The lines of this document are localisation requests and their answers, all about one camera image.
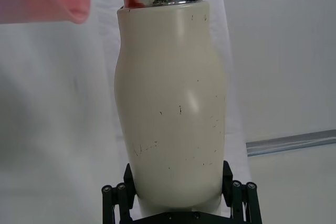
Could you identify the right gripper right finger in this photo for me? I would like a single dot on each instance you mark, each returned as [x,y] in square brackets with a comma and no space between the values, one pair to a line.
[244,203]

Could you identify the grey striped post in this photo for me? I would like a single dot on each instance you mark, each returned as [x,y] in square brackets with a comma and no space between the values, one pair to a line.
[291,142]

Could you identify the cream vacuum bottle steel neck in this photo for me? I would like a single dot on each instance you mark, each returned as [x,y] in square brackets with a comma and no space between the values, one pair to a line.
[170,90]

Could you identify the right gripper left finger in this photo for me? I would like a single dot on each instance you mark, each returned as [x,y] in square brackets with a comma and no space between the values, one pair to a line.
[115,203]

